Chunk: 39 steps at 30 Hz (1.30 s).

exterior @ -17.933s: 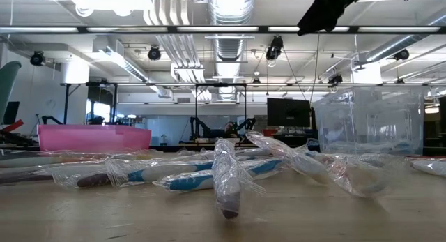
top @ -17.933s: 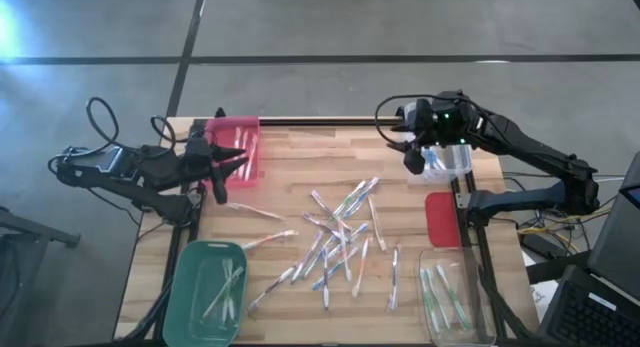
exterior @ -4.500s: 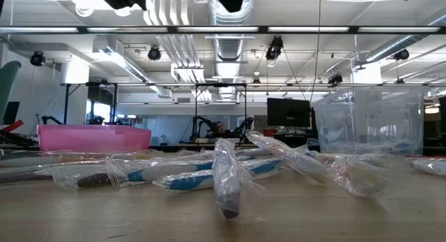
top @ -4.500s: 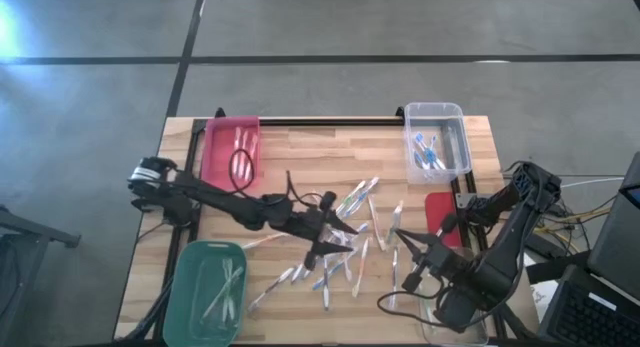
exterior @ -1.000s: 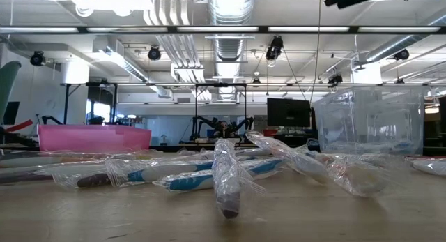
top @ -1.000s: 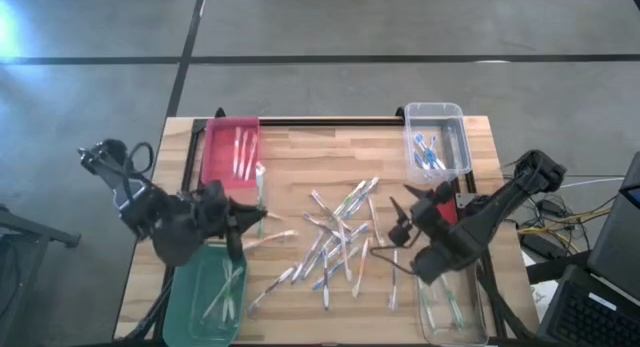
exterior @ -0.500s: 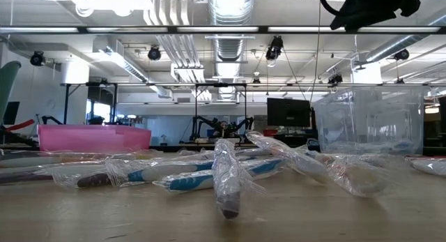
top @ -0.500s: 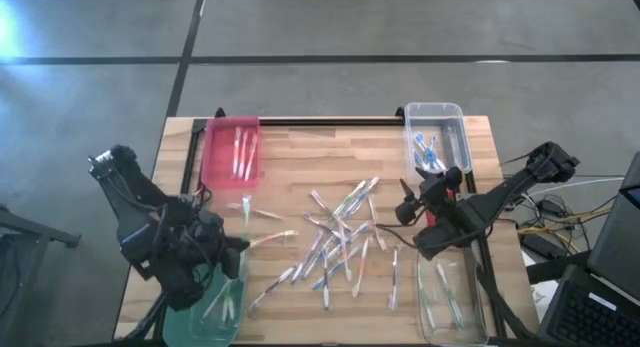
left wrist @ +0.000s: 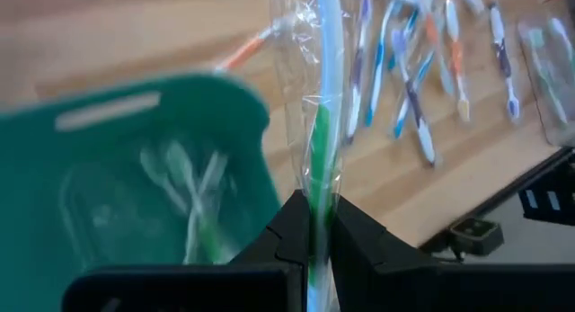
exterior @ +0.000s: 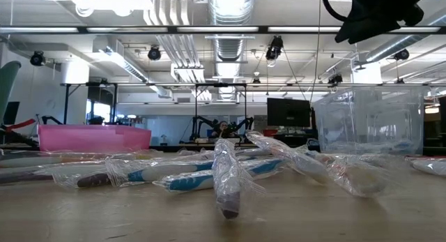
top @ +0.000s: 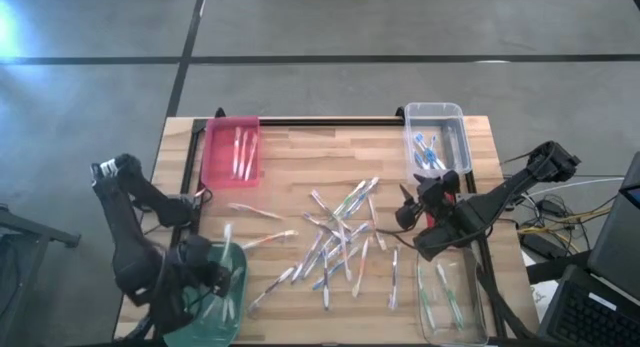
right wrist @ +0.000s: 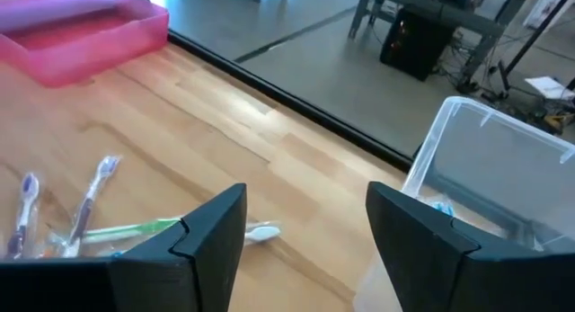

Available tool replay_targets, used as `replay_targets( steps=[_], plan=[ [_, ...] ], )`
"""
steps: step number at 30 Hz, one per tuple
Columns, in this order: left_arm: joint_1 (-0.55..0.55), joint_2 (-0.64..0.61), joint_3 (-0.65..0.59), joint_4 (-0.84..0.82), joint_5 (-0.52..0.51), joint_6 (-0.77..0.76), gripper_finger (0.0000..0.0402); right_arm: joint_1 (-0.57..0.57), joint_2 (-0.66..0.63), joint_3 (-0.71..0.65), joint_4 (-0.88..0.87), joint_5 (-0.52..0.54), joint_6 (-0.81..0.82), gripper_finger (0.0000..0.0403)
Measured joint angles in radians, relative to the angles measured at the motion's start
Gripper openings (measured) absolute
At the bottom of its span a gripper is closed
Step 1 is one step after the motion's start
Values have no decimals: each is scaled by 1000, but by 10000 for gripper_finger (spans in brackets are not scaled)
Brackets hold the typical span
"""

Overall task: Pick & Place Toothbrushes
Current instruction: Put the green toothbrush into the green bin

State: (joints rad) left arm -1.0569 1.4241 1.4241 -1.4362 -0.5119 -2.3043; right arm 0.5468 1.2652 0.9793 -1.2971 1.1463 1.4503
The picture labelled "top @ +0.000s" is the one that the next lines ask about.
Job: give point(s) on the black keyboard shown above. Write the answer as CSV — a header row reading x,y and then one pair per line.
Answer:
x,y
595,317

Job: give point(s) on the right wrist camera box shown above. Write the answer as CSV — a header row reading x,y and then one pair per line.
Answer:
x,y
406,217

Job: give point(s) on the white paper sheet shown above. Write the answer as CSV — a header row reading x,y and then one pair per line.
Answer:
x,y
545,294

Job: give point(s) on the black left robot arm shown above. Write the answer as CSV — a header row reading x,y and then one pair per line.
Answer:
x,y
125,227

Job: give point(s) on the computer monitor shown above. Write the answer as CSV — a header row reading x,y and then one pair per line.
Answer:
x,y
615,237

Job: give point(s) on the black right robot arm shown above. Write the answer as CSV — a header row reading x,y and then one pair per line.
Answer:
x,y
500,197

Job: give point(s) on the black table frame rail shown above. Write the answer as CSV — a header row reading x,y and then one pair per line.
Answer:
x,y
487,292
188,157
325,122

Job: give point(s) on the pink plastic bin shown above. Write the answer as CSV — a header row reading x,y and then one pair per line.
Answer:
x,y
217,157

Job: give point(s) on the green plastic bin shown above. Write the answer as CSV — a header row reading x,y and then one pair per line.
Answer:
x,y
220,332

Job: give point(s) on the grey metal stand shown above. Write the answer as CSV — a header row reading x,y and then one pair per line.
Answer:
x,y
30,227

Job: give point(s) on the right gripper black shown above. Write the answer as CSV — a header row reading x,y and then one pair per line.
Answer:
x,y
437,199

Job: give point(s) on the shallow clear plastic tray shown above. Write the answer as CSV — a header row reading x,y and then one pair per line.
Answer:
x,y
470,307

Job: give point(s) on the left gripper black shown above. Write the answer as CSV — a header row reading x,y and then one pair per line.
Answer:
x,y
200,264

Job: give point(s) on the tall clear plastic bin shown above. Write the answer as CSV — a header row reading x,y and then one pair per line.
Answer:
x,y
450,137

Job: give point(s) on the purple white packaged toothbrush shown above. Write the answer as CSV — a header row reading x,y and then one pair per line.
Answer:
x,y
307,257
394,277
272,287
320,222

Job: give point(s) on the black power brick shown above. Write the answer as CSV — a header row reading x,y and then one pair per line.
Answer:
x,y
535,242

